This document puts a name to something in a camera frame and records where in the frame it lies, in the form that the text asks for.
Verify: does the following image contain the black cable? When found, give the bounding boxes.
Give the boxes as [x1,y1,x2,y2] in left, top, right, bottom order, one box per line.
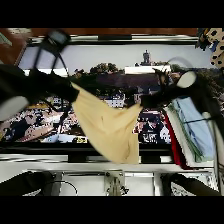
[46,179,80,197]

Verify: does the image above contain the yellow garment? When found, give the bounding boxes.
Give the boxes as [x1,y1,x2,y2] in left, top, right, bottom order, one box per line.
[71,82,145,165]

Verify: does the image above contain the white garment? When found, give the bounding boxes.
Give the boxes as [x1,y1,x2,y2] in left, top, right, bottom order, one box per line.
[165,105,202,168]

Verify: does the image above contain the cream black dotted garment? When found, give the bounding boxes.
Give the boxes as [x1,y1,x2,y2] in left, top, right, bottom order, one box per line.
[196,27,224,70]

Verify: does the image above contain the light blue garment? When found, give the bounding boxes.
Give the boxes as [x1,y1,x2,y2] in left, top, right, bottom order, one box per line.
[173,96,215,160]

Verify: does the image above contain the green garment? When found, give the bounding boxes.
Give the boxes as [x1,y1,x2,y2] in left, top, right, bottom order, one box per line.
[167,103,205,163]

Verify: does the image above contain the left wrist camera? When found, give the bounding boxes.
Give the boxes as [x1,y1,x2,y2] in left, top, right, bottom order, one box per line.
[33,29,72,74]

